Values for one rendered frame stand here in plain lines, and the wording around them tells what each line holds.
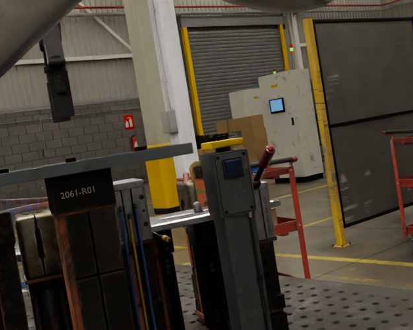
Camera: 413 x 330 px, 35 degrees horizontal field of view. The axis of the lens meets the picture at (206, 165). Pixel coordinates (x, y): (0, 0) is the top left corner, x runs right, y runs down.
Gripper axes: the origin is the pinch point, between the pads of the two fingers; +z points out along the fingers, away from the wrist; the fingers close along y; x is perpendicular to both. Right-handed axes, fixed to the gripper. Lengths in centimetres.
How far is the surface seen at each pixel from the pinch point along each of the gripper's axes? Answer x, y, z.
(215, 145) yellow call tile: -24.4, -0.9, 9.4
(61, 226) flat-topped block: 3.3, -3.6, 17.9
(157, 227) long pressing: -16.3, 25.7, 25.0
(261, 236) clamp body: -35.4, 15.7, 29.4
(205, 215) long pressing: -27.3, 26.7, 24.6
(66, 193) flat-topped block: 1.6, -3.9, 12.9
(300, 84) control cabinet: -460, 967, -49
